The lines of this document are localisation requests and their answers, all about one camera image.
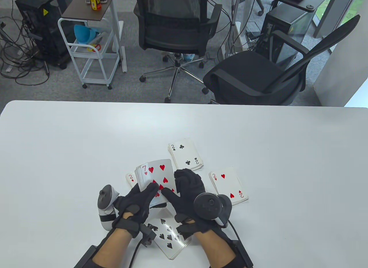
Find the person's right hand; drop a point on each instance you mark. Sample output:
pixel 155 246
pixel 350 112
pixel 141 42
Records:
pixel 187 190

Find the person's left hand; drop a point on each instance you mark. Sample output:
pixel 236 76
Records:
pixel 135 206

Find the pile of face-up diamonds cards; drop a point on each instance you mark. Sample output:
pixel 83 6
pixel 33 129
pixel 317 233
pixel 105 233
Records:
pixel 131 180

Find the stack of red-backed playing cards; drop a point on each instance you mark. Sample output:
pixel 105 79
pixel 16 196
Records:
pixel 138 177

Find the red hearts playing card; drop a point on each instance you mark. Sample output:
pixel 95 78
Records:
pixel 161 171

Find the pile of face-up clubs cards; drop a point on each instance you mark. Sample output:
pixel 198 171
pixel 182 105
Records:
pixel 185 154

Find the pile of face-up hearts cards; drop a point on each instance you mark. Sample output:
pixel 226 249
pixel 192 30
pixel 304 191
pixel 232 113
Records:
pixel 228 183

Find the pile of face-up spades cards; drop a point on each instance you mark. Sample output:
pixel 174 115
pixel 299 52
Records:
pixel 169 249

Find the person's left forearm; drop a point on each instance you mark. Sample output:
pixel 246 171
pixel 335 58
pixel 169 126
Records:
pixel 113 246

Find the person's right forearm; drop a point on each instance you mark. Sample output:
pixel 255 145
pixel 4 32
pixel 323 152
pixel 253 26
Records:
pixel 214 247

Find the grey left hand controller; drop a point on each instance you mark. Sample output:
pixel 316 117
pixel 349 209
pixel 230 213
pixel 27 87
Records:
pixel 105 197

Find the black padded office chair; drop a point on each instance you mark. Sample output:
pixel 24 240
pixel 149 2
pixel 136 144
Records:
pixel 247 69

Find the black mesh back office chair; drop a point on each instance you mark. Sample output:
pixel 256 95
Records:
pixel 172 34

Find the small black power adapter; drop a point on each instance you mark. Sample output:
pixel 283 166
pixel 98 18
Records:
pixel 253 35

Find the blue plastic bowl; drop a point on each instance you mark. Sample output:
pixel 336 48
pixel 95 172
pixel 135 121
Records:
pixel 83 33

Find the black chair base with casters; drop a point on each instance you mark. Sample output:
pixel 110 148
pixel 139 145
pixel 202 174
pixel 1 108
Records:
pixel 260 12

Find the black computer tower yellow sticker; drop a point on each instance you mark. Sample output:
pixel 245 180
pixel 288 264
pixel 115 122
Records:
pixel 43 34

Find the black glass side computer tower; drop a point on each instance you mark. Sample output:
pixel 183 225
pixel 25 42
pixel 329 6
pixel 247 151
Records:
pixel 299 22

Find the brown top white side table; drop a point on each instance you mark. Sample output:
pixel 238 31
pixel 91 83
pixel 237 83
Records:
pixel 83 6

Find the yellow and red packet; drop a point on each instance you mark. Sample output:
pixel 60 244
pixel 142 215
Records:
pixel 93 1

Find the dark office desk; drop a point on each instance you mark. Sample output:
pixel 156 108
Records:
pixel 316 0

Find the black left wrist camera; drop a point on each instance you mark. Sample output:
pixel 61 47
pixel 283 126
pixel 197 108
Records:
pixel 148 235

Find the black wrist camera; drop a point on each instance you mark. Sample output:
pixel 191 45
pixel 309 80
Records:
pixel 148 235
pixel 184 232

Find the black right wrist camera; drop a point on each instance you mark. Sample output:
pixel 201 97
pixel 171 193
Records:
pixel 184 232

